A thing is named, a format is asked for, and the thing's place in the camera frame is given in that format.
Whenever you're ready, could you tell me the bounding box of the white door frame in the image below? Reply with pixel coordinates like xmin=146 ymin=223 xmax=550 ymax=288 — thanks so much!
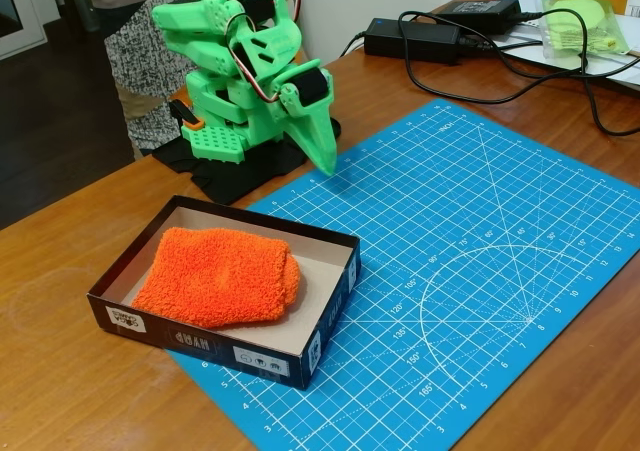
xmin=0 ymin=0 xmax=49 ymax=62

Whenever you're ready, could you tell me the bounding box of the large black power adapter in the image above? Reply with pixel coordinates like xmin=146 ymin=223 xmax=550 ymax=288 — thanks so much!
xmin=363 ymin=17 xmax=462 ymax=66

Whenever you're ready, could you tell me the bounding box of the black cloth under robot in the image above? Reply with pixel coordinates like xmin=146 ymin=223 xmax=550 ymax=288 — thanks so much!
xmin=151 ymin=115 xmax=343 ymax=206

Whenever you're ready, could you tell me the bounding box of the orange fluffy sock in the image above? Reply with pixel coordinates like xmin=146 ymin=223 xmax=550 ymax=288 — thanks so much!
xmin=130 ymin=226 xmax=302 ymax=330

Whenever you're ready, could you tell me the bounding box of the black cardboard box tray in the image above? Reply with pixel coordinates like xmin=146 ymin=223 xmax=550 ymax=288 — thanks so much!
xmin=86 ymin=194 xmax=362 ymax=391

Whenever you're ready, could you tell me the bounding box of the slim black power adapter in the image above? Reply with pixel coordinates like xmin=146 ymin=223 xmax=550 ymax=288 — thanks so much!
xmin=436 ymin=0 xmax=523 ymax=36

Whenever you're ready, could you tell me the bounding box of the black orange clamp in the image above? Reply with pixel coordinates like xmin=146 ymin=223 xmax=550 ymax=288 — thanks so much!
xmin=168 ymin=98 xmax=204 ymax=132

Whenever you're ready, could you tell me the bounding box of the plastic bag of green parts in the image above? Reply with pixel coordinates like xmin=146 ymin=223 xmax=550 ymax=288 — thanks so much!
xmin=541 ymin=0 xmax=631 ymax=61

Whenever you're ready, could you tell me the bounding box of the person in patterned clothing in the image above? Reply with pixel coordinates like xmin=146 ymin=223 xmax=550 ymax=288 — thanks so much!
xmin=82 ymin=0 xmax=296 ymax=160

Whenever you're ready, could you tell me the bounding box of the blue cutting mat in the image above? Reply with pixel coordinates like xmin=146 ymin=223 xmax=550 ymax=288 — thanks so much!
xmin=164 ymin=98 xmax=640 ymax=451

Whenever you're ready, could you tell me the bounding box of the long black power cable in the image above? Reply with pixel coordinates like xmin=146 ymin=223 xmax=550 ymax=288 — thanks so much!
xmin=398 ymin=8 xmax=640 ymax=137

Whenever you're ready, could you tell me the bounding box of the thin white cable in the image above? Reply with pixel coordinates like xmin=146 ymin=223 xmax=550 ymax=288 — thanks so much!
xmin=339 ymin=30 xmax=369 ymax=58

